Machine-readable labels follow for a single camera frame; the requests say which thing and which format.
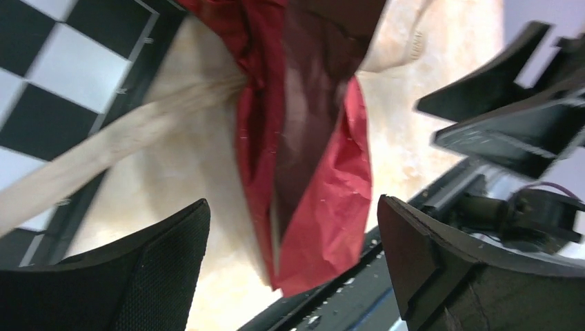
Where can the black white chessboard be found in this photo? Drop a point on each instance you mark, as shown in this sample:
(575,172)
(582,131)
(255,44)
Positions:
(69,68)

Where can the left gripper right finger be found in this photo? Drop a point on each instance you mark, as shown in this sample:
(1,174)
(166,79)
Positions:
(445,279)

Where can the dark red wrapping paper sheet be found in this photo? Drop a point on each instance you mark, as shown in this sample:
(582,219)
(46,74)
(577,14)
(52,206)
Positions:
(301,135)

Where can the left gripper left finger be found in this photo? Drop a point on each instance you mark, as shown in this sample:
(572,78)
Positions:
(144,281)

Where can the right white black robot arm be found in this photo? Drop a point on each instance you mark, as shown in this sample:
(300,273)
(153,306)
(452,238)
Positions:
(531,215)

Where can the cream ribbon with gold lettering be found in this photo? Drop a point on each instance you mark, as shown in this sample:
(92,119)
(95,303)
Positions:
(145,125)

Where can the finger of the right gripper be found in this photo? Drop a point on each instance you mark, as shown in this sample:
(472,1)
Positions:
(491,86)
(527,138)

